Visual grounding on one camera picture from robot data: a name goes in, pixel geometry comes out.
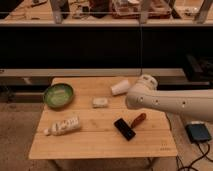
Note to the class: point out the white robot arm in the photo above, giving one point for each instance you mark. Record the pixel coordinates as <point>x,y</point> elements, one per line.
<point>192,103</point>

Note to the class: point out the white sponge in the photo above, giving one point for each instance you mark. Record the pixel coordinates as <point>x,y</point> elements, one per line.
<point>100,102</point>

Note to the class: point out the white paper cup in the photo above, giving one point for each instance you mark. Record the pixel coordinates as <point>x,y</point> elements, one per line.
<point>120,88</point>

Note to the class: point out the wooden table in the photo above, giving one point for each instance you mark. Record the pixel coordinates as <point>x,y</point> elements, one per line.
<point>98,137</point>

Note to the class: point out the green bowl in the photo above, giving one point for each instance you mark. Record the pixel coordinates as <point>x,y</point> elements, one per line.
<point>58,95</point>

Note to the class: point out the white plastic bottle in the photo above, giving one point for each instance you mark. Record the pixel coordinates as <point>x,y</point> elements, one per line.
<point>63,127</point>

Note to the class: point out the blue foot pedal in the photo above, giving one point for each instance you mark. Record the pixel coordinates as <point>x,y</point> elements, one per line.
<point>198,133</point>

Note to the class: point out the brown handled tool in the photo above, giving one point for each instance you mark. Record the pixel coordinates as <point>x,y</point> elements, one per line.
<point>139,119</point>

